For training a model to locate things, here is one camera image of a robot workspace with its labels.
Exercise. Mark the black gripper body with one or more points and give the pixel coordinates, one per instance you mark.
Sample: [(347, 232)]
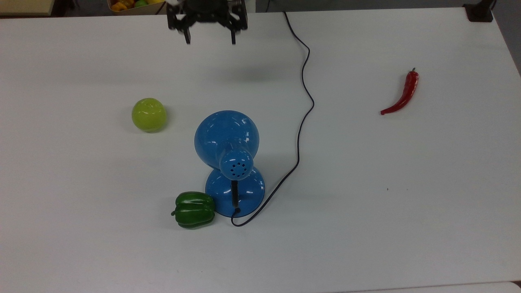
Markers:
[(207, 12)]

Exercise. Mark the small green toy fruit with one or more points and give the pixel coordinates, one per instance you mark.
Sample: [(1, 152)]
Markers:
[(140, 3)]

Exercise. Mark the orange toy fruit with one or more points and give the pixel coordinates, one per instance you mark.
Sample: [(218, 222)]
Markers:
[(119, 6)]

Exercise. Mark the green toy bell pepper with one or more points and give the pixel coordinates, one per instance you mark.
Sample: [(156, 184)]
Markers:
[(194, 211)]

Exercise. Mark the light wooden board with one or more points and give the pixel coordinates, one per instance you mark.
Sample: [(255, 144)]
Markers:
[(24, 6)]

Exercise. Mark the red toy chili pepper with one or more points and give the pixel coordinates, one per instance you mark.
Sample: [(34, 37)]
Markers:
[(411, 85)]

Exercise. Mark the blue desk lamp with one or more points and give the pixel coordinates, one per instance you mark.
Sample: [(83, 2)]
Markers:
[(226, 136)]

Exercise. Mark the green toy apple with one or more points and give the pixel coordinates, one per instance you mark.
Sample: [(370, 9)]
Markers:
[(149, 114)]

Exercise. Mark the cardboard box of toy fruit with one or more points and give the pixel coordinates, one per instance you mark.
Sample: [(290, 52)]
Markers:
[(122, 12)]

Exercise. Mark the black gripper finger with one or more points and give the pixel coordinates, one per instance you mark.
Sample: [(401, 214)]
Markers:
[(187, 36), (233, 36)]

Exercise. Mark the black table clamp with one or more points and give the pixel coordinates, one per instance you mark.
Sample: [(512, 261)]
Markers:
[(478, 14)]

